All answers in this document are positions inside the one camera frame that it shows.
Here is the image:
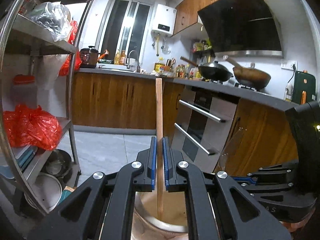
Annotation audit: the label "red hanging plastic bag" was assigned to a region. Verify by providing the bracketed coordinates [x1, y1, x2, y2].
[58, 19, 83, 77]

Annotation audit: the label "white water heater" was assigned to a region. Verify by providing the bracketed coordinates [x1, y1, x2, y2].
[151, 4, 177, 37]

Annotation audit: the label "white ceramic double-cup holder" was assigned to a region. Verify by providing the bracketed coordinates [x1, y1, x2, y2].
[131, 191, 188, 239]

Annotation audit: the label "yellow oil bottle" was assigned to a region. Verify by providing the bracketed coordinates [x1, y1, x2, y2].
[114, 50, 121, 65]

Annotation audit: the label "chrome sink faucet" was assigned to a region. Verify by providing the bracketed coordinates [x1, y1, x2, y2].
[127, 50, 141, 73]

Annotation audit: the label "brown wok with handle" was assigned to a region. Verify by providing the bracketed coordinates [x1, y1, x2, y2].
[223, 55, 271, 90]

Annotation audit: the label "dark electric cooker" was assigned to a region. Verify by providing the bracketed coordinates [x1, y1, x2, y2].
[80, 46, 99, 68]

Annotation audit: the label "wooden chopstick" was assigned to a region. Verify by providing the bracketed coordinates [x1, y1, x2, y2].
[155, 78, 164, 220]

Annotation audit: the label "clear plastic bag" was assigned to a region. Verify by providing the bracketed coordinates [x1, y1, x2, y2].
[25, 2, 72, 42]

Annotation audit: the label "green cutting board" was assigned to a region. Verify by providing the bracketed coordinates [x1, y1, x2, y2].
[292, 70, 316, 105]

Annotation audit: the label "stainless built-in oven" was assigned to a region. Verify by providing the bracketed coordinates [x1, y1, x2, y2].
[171, 86, 239, 173]

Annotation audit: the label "kitchen window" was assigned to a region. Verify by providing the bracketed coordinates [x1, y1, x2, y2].
[96, 0, 153, 61]

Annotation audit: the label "wooden kitchen base cabinets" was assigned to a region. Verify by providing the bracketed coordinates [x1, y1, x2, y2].
[72, 72, 298, 176]

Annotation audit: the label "black wok on stove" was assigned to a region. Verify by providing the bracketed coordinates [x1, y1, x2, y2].
[180, 56, 233, 82]

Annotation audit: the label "stainless steel shelf rack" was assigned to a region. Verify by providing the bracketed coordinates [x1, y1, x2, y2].
[1, 0, 94, 214]

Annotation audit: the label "black range hood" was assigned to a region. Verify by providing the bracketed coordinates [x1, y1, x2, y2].
[198, 0, 283, 57]

